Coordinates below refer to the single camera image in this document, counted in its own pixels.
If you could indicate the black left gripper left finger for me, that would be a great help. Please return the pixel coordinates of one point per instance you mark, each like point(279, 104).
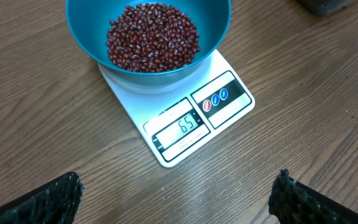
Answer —
point(54, 202)

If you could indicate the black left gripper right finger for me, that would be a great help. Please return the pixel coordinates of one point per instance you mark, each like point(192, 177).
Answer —
point(295, 203)

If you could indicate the red adzuki beans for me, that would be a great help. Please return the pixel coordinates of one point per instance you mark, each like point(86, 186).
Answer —
point(152, 38)

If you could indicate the white digital kitchen scale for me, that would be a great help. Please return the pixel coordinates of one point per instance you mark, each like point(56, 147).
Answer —
point(177, 119)

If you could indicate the teal plastic bowl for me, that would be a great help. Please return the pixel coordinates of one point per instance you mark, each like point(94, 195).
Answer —
point(88, 21)

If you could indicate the clear plastic container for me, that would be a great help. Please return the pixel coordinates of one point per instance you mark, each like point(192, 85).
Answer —
point(325, 7)

